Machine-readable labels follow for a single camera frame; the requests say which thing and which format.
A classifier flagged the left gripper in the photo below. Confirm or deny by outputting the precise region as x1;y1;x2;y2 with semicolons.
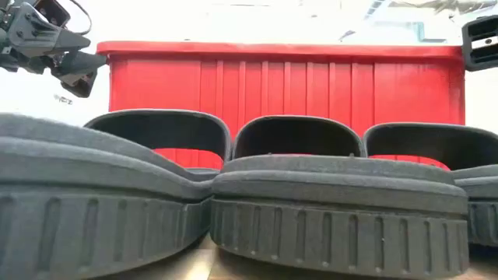
0;3;107;99

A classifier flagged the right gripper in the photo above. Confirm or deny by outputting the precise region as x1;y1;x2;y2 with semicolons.
461;15;498;73

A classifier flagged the black slide sandal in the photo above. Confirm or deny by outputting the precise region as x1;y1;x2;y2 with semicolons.
209;114;471;280
363;122;498;248
0;108;233;280

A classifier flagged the red plastic bin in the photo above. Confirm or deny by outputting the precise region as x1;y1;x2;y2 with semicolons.
96;40;467;171

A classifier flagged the black looped cable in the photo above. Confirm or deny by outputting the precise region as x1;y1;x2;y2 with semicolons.
68;0;93;37

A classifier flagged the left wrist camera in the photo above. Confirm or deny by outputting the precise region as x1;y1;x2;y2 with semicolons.
33;0;72;29

